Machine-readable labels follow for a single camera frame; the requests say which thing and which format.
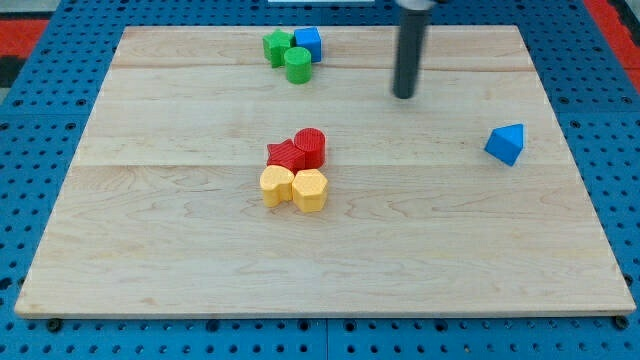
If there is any red star block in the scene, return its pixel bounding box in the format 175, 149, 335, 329
267, 139, 306, 174

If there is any green star block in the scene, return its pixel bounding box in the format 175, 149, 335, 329
262, 29, 295, 68

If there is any blue triangle block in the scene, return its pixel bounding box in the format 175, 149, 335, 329
484, 124, 525, 166

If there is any yellow hexagon block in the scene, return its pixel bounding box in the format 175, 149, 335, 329
292, 169, 328, 213

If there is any red cylinder block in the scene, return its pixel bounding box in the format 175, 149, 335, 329
294, 128, 326, 169

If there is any yellow heart block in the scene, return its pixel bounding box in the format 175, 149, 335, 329
259, 165, 295, 207

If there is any green cylinder block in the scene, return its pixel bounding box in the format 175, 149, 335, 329
284, 47, 312, 84

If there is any blue cube block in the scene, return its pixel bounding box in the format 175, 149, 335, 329
294, 27, 323, 63

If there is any light wooden board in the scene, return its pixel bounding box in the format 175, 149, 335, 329
15, 25, 636, 319

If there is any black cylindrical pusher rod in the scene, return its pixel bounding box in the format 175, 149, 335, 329
392, 0, 436, 99

